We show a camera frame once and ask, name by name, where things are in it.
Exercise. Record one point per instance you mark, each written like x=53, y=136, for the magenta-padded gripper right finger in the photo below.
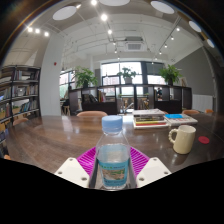
x=151, y=170

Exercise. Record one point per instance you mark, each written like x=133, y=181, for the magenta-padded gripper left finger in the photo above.
x=71, y=170

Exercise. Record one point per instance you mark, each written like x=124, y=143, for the clear water bottle blue cap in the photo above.
x=113, y=166

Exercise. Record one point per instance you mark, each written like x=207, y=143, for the cream ceramic mug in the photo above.
x=185, y=140

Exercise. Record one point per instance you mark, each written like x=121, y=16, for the stack of books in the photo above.
x=148, y=118

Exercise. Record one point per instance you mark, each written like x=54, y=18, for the white book with blue cover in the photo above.
x=181, y=120

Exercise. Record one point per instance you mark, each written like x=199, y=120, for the flat round red coaster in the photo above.
x=203, y=140

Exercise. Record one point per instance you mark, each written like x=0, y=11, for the low dark shelf unit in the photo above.
x=100, y=107

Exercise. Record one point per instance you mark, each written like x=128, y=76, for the person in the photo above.
x=66, y=100

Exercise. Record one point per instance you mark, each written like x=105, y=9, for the tall dark bookshelf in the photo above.
x=20, y=93

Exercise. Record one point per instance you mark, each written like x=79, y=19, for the wide bushy potted plant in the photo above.
x=85, y=76

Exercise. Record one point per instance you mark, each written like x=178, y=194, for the tall potted plant dark pot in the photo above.
x=170, y=74

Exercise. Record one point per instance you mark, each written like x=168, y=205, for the small potted plant white pot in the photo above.
x=127, y=75

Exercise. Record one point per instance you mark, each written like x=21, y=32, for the ceiling air conditioner unit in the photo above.
x=135, y=45

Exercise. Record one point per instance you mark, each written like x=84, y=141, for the ceiling track spotlights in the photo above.
x=104, y=17

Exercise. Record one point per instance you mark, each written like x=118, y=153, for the round white ceiling lights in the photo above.
x=65, y=12

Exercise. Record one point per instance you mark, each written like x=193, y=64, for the white wall radiator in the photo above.
x=201, y=102

